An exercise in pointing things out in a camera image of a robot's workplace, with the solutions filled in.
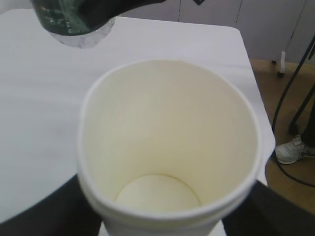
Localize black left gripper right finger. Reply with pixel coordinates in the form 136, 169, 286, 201
222, 181, 315, 236

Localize black floor cable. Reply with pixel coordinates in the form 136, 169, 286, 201
271, 34, 315, 187

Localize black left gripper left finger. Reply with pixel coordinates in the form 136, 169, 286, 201
0, 175, 102, 236

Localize clear green-label water bottle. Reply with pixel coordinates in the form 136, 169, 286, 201
31, 0, 116, 48

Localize white paper cup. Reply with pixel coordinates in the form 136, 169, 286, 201
77, 59, 274, 236

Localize white wheeled stand leg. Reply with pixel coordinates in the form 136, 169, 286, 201
272, 30, 295, 79

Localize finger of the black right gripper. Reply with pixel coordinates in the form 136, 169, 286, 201
78, 0, 164, 30

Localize grey white sneaker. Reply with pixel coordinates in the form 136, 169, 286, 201
275, 136, 315, 165

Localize dark trouser leg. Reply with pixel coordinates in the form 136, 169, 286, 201
301, 111, 315, 148

